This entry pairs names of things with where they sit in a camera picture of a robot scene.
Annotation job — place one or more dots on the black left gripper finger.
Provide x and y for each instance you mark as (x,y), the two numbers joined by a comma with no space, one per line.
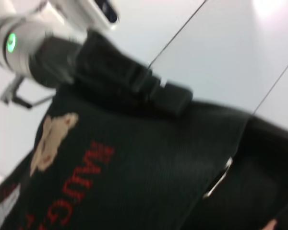
(170,98)

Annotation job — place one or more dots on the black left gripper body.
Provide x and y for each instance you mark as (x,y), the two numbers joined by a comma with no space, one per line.
(86,64)

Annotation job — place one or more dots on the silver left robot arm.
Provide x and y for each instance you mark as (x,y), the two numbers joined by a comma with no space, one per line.
(19,55)

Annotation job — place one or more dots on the large silver zipper pull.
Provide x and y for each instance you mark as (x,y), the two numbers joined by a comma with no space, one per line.
(218,179)

